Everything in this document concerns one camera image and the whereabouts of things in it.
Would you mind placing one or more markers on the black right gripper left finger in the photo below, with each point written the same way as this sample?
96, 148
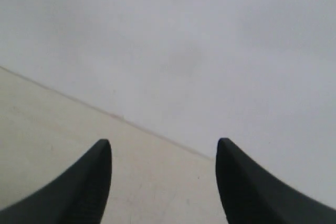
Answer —
78, 195

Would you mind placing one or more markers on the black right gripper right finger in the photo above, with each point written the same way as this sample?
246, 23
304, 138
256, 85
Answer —
250, 194

